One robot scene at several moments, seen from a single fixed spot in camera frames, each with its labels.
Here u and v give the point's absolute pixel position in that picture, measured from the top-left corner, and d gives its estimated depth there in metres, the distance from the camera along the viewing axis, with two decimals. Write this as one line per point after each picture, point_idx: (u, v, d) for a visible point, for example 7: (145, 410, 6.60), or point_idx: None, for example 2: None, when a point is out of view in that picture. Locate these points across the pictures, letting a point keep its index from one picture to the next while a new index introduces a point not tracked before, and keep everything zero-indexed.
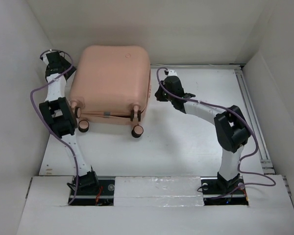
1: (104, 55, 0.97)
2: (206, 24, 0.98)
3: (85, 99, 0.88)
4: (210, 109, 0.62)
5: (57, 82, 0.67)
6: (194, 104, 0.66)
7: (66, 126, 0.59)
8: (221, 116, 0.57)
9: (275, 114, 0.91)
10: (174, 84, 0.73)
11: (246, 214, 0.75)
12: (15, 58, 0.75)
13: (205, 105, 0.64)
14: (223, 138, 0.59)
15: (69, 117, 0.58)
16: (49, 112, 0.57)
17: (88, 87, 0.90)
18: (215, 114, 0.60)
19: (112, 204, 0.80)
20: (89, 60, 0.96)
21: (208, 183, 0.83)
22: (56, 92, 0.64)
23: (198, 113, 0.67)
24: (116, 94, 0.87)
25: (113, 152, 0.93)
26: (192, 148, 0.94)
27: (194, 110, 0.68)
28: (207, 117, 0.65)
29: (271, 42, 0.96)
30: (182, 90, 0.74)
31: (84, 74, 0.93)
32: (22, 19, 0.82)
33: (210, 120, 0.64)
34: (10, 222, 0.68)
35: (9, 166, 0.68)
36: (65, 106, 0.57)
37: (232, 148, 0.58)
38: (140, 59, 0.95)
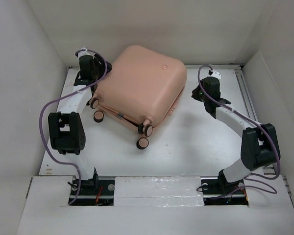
1: (143, 59, 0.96)
2: (206, 24, 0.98)
3: (107, 93, 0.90)
4: (241, 121, 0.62)
5: (79, 96, 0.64)
6: (228, 110, 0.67)
7: (70, 144, 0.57)
8: (251, 131, 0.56)
9: (276, 114, 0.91)
10: (212, 86, 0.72)
11: (245, 214, 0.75)
12: (15, 58, 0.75)
13: (238, 115, 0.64)
14: (246, 154, 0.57)
15: (75, 136, 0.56)
16: (56, 126, 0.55)
17: (116, 83, 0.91)
18: (246, 127, 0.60)
19: (112, 204, 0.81)
20: (128, 60, 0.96)
21: (208, 183, 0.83)
22: (73, 105, 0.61)
23: (229, 121, 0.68)
24: (133, 100, 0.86)
25: (114, 152, 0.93)
26: (199, 148, 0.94)
27: (225, 117, 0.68)
28: (235, 127, 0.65)
29: (271, 42, 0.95)
30: (219, 94, 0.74)
31: (119, 70, 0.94)
32: (22, 19, 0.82)
33: (239, 130, 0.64)
34: (10, 222, 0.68)
35: (9, 166, 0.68)
36: (75, 125, 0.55)
37: (251, 166, 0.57)
38: (172, 75, 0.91)
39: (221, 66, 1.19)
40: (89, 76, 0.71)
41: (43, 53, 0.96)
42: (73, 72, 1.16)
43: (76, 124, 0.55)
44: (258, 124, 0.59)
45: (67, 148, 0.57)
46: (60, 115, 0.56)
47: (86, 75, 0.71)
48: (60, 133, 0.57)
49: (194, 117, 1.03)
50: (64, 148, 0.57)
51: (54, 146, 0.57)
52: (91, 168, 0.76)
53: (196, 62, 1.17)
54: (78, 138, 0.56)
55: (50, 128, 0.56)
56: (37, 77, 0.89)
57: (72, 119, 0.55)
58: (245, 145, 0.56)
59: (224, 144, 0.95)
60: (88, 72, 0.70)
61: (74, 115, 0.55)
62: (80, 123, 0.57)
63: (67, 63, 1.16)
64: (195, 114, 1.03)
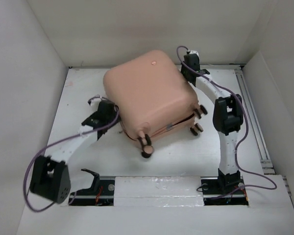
1: (130, 71, 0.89)
2: (206, 24, 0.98)
3: (148, 123, 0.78)
4: (216, 91, 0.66)
5: (81, 140, 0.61)
6: (205, 81, 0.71)
7: (48, 195, 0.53)
8: (223, 100, 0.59)
9: (275, 115, 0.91)
10: (190, 58, 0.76)
11: (246, 213, 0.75)
12: (15, 59, 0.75)
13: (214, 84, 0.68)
14: (216, 120, 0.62)
15: (54, 191, 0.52)
16: (39, 172, 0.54)
17: (144, 107, 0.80)
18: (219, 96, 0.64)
19: (112, 204, 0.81)
20: (119, 82, 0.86)
21: (207, 183, 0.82)
22: (67, 150, 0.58)
23: (205, 90, 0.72)
24: (177, 103, 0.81)
25: (114, 152, 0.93)
26: (200, 148, 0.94)
27: (203, 86, 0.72)
28: (210, 96, 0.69)
29: (271, 42, 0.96)
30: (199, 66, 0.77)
31: (126, 96, 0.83)
32: (22, 19, 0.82)
33: (212, 99, 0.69)
34: (11, 221, 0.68)
35: (9, 166, 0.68)
36: (58, 177, 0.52)
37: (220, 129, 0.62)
38: (166, 64, 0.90)
39: (221, 66, 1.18)
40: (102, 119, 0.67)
41: (44, 54, 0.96)
42: (73, 72, 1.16)
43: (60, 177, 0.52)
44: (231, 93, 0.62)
45: (45, 198, 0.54)
46: (48, 159, 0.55)
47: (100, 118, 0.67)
48: (42, 180, 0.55)
49: None
50: (41, 196, 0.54)
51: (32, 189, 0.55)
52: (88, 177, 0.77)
53: None
54: (58, 194, 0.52)
55: (34, 172, 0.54)
56: (37, 76, 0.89)
57: (59, 170, 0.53)
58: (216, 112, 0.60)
59: None
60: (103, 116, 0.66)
61: (61, 167, 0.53)
62: (65, 176, 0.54)
63: (67, 63, 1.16)
64: None
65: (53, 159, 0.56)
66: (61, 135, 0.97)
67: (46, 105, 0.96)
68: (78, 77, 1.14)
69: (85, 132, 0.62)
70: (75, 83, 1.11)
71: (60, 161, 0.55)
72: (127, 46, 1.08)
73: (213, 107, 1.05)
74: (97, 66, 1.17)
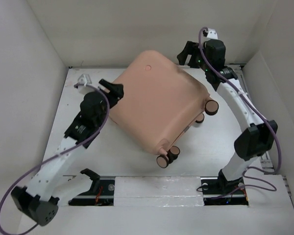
1: (131, 85, 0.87)
2: (206, 24, 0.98)
3: (166, 136, 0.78)
4: (246, 112, 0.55)
5: (60, 163, 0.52)
6: (232, 92, 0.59)
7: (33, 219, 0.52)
8: (255, 129, 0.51)
9: (275, 115, 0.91)
10: (217, 52, 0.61)
11: (246, 213, 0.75)
12: (15, 58, 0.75)
13: (245, 102, 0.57)
14: (241, 149, 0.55)
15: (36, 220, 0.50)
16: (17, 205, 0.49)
17: (159, 121, 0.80)
18: (251, 121, 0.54)
19: (112, 204, 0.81)
20: (125, 102, 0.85)
21: (208, 183, 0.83)
22: (43, 179, 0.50)
23: (230, 103, 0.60)
24: (188, 105, 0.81)
25: (114, 151, 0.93)
26: (200, 148, 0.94)
27: (227, 98, 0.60)
28: (236, 113, 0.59)
29: (271, 42, 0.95)
30: (221, 61, 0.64)
31: (136, 115, 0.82)
32: (22, 19, 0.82)
33: (238, 118, 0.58)
34: (11, 222, 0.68)
35: (9, 166, 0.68)
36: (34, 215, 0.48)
37: (243, 156, 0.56)
38: (161, 68, 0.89)
39: None
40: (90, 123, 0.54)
41: (44, 53, 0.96)
42: (72, 72, 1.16)
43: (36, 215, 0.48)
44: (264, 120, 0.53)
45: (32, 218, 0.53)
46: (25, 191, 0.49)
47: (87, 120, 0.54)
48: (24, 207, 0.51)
49: None
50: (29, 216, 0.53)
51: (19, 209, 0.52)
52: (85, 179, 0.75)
53: None
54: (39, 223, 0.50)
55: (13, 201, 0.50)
56: (37, 76, 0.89)
57: (33, 208, 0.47)
58: (244, 141, 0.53)
59: (224, 143, 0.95)
60: (88, 118, 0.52)
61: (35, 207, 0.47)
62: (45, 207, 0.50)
63: (67, 63, 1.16)
64: None
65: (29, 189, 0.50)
66: (61, 135, 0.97)
67: (46, 105, 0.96)
68: (78, 77, 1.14)
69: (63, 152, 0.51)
70: (75, 83, 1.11)
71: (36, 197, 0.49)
72: (127, 46, 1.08)
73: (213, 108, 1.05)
74: (97, 66, 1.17)
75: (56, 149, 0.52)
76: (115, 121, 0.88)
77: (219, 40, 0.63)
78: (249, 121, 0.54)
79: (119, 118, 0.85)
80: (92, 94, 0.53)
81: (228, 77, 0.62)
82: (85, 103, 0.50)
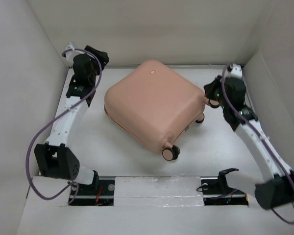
1: (134, 84, 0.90)
2: (206, 24, 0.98)
3: (169, 130, 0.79)
4: (268, 159, 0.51)
5: (72, 116, 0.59)
6: (253, 136, 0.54)
7: (61, 176, 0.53)
8: (278, 180, 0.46)
9: (275, 115, 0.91)
10: (236, 92, 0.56)
11: (246, 213, 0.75)
12: (15, 59, 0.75)
13: (267, 149, 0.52)
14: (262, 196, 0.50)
15: (65, 171, 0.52)
16: (43, 159, 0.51)
17: (161, 116, 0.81)
18: (273, 172, 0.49)
19: (112, 204, 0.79)
20: (128, 99, 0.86)
21: (208, 183, 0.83)
22: (62, 131, 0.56)
23: (251, 147, 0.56)
24: (189, 105, 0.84)
25: (115, 151, 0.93)
26: (200, 148, 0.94)
27: (247, 141, 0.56)
28: (258, 159, 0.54)
29: (271, 42, 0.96)
30: (242, 100, 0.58)
31: (139, 110, 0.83)
32: (22, 19, 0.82)
33: (260, 165, 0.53)
34: (10, 222, 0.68)
35: (9, 166, 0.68)
36: (64, 160, 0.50)
37: (265, 207, 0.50)
38: (163, 73, 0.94)
39: (221, 66, 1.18)
40: (87, 83, 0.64)
41: (44, 54, 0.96)
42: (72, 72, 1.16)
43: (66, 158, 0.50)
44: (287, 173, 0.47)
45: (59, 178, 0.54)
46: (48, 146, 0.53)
47: (83, 81, 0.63)
48: (49, 165, 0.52)
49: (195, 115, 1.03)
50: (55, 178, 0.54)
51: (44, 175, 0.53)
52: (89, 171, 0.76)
53: (196, 62, 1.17)
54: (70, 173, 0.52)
55: (37, 160, 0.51)
56: (37, 77, 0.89)
57: (62, 151, 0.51)
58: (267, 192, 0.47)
59: (224, 143, 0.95)
60: (83, 77, 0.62)
61: (64, 150, 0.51)
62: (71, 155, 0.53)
63: (67, 63, 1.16)
64: None
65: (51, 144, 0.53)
66: None
67: (46, 105, 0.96)
68: None
69: (72, 106, 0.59)
70: None
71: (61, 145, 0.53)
72: (127, 46, 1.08)
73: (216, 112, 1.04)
74: None
75: (63, 106, 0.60)
76: (116, 118, 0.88)
77: (242, 79, 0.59)
78: (272, 170, 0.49)
79: (118, 115, 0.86)
80: (80, 56, 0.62)
81: (247, 118, 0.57)
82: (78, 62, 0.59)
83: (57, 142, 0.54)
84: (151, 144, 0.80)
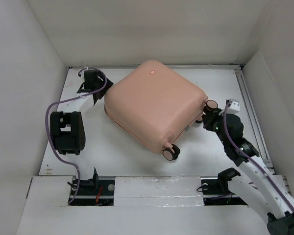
1: (133, 84, 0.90)
2: (206, 24, 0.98)
3: (169, 130, 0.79)
4: (277, 196, 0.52)
5: (82, 99, 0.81)
6: (258, 173, 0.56)
7: (70, 144, 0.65)
8: (290, 221, 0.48)
9: (275, 115, 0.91)
10: (235, 130, 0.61)
11: (246, 214, 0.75)
12: (15, 58, 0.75)
13: (273, 185, 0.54)
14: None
15: (75, 133, 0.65)
16: (58, 125, 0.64)
17: (162, 116, 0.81)
18: (283, 209, 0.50)
19: (112, 204, 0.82)
20: (127, 99, 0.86)
21: (207, 183, 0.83)
22: (76, 105, 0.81)
23: (257, 183, 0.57)
24: (189, 105, 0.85)
25: (115, 151, 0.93)
26: (200, 148, 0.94)
27: (253, 177, 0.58)
28: (265, 196, 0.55)
29: (271, 42, 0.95)
30: (240, 136, 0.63)
31: (139, 110, 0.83)
32: (22, 19, 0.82)
33: (268, 201, 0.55)
34: (11, 222, 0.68)
35: (9, 166, 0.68)
36: (76, 122, 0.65)
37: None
38: (163, 73, 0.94)
39: (221, 66, 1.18)
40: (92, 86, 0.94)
41: (44, 54, 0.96)
42: (72, 72, 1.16)
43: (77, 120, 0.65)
44: None
45: (67, 148, 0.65)
46: (61, 115, 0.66)
47: (89, 85, 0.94)
48: (61, 132, 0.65)
49: None
50: (63, 147, 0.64)
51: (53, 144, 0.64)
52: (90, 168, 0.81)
53: (196, 62, 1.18)
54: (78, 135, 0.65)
55: (53, 126, 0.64)
56: (37, 76, 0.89)
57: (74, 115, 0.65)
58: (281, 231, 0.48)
59: None
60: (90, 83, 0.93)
61: (76, 114, 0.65)
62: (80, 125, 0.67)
63: (67, 63, 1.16)
64: None
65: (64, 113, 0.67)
66: None
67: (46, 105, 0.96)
68: (78, 77, 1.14)
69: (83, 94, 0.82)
70: (75, 83, 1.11)
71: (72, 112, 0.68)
72: (128, 46, 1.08)
73: None
74: (98, 66, 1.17)
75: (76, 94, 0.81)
76: (115, 117, 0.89)
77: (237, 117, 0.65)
78: (282, 208, 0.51)
79: (120, 115, 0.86)
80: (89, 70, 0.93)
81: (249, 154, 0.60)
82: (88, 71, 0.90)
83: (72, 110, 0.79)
84: (150, 144, 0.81)
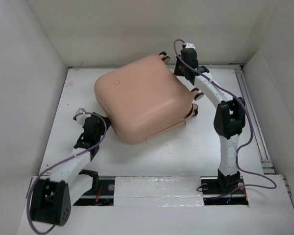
1: (119, 101, 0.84)
2: (206, 23, 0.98)
3: (182, 87, 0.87)
4: (217, 93, 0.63)
5: (76, 160, 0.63)
6: (205, 81, 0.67)
7: (50, 219, 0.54)
8: (224, 105, 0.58)
9: (276, 115, 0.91)
10: (189, 54, 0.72)
11: (246, 214, 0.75)
12: (15, 58, 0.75)
13: (214, 86, 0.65)
14: (217, 123, 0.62)
15: (57, 209, 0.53)
16: (39, 194, 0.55)
17: (167, 86, 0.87)
18: (221, 100, 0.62)
19: (111, 204, 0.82)
20: (134, 107, 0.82)
21: (207, 183, 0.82)
22: (64, 171, 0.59)
23: (205, 91, 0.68)
24: (163, 68, 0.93)
25: (114, 151, 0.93)
26: (199, 148, 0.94)
27: (202, 87, 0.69)
28: (210, 97, 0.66)
29: (271, 42, 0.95)
30: (195, 62, 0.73)
31: (154, 102, 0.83)
32: (22, 19, 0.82)
33: (213, 100, 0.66)
34: (10, 222, 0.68)
35: (9, 166, 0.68)
36: (59, 194, 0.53)
37: (223, 133, 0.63)
38: (124, 75, 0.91)
39: (221, 66, 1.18)
40: (92, 139, 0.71)
41: (44, 54, 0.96)
42: (72, 72, 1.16)
43: (61, 194, 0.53)
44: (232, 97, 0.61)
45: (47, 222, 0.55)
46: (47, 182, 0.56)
47: (89, 137, 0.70)
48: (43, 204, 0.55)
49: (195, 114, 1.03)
50: (42, 221, 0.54)
51: (33, 216, 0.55)
52: (87, 176, 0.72)
53: None
54: (61, 211, 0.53)
55: (34, 195, 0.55)
56: (37, 76, 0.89)
57: (61, 186, 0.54)
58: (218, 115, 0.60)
59: None
60: (90, 134, 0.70)
61: (62, 185, 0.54)
62: (65, 196, 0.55)
63: (67, 63, 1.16)
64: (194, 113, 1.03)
65: (50, 180, 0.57)
66: (61, 135, 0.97)
67: (46, 105, 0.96)
68: (78, 77, 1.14)
69: (78, 153, 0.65)
70: (75, 83, 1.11)
71: (60, 179, 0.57)
72: (127, 46, 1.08)
73: (215, 113, 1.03)
74: (98, 66, 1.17)
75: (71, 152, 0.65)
76: (138, 135, 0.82)
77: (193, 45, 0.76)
78: (219, 99, 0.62)
79: (143, 121, 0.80)
80: (91, 117, 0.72)
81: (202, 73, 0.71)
82: (88, 122, 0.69)
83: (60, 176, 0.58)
84: (185, 111, 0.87)
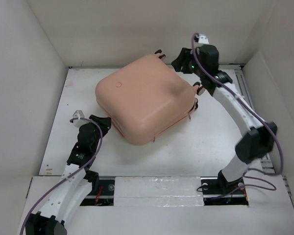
1: (125, 102, 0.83)
2: (206, 24, 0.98)
3: (183, 82, 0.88)
4: (245, 115, 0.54)
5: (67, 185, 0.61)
6: (229, 97, 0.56)
7: None
8: (254, 131, 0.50)
9: (276, 115, 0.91)
10: (210, 57, 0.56)
11: (246, 214, 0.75)
12: (15, 58, 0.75)
13: (241, 105, 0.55)
14: (240, 149, 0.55)
15: None
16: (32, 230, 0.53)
17: (169, 82, 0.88)
18: (250, 125, 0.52)
19: (111, 204, 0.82)
20: (141, 107, 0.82)
21: (208, 183, 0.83)
22: (56, 201, 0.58)
23: (227, 106, 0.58)
24: (162, 66, 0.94)
25: (114, 151, 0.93)
26: (199, 148, 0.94)
27: (223, 101, 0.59)
28: (233, 116, 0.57)
29: (271, 42, 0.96)
30: (216, 65, 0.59)
31: (159, 100, 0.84)
32: (22, 19, 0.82)
33: (236, 120, 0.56)
34: (11, 222, 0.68)
35: (9, 166, 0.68)
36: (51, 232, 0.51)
37: (245, 159, 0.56)
38: (125, 77, 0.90)
39: (221, 66, 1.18)
40: (87, 150, 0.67)
41: (44, 54, 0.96)
42: (72, 72, 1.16)
43: (52, 233, 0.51)
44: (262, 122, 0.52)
45: None
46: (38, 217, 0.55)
47: (84, 148, 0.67)
48: None
49: (195, 114, 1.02)
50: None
51: None
52: (85, 182, 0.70)
53: None
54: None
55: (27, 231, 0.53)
56: (37, 77, 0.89)
57: (51, 224, 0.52)
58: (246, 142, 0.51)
59: (223, 143, 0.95)
60: (85, 145, 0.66)
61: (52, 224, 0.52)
62: (58, 229, 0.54)
63: (67, 63, 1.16)
64: (194, 114, 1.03)
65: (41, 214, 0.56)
66: (61, 135, 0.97)
67: (46, 105, 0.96)
68: (78, 77, 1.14)
69: (69, 175, 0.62)
70: (75, 83, 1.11)
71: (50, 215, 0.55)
72: (127, 46, 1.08)
73: (215, 113, 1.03)
74: (98, 66, 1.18)
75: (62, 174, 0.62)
76: (147, 135, 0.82)
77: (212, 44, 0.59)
78: (248, 124, 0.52)
79: (152, 119, 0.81)
80: (86, 128, 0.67)
81: (223, 82, 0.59)
82: (83, 133, 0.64)
83: (51, 208, 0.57)
84: (189, 107, 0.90)
